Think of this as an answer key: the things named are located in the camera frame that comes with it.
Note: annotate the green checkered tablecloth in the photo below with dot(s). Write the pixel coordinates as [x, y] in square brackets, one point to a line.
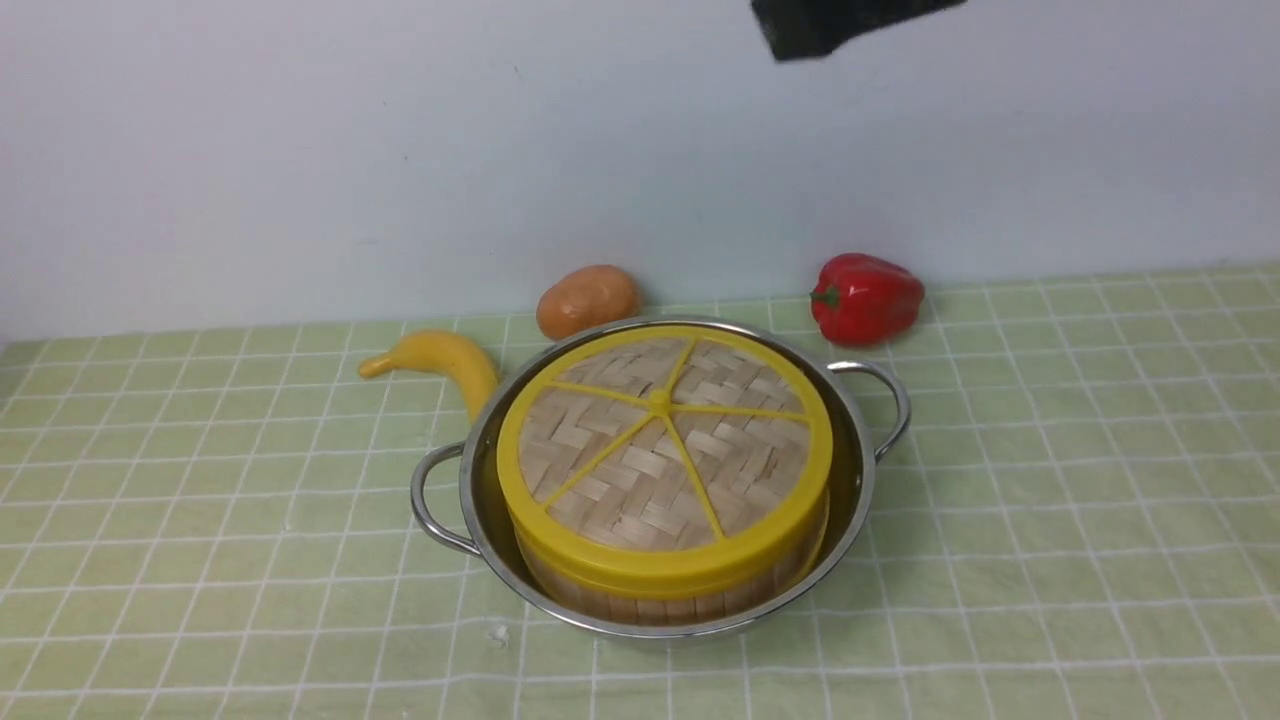
[1081, 524]

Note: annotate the yellow woven bamboo steamer lid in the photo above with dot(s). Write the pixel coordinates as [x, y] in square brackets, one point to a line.
[659, 410]

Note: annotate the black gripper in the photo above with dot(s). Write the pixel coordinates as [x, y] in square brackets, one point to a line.
[802, 30]

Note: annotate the yellow banana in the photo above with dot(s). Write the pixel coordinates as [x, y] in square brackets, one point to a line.
[456, 357]

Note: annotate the red bell pepper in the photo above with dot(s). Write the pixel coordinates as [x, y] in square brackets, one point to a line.
[860, 300]

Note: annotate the stainless steel pot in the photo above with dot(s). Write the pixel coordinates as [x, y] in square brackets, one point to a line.
[456, 498]

